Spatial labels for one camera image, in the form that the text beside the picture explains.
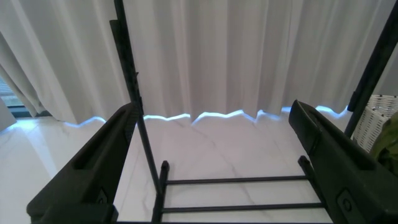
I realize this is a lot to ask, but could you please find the window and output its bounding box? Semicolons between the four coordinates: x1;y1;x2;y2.
0;77;52;118

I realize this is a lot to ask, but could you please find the white curtain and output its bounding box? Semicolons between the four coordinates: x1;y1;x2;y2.
0;0;398;125
0;96;17;132

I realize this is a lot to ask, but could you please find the black clothes rack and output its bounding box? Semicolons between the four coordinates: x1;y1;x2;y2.
109;0;398;224

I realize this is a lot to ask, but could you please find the green garment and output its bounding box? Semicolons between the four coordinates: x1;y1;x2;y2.
369;110;398;177

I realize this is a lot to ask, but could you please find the white laundry basket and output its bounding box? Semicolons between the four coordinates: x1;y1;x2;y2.
353;95;398;153

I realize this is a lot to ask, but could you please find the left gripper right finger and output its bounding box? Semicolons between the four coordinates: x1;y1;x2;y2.
288;99;398;224

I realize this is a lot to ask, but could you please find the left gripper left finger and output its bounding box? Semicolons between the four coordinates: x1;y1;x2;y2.
26;103;139;223

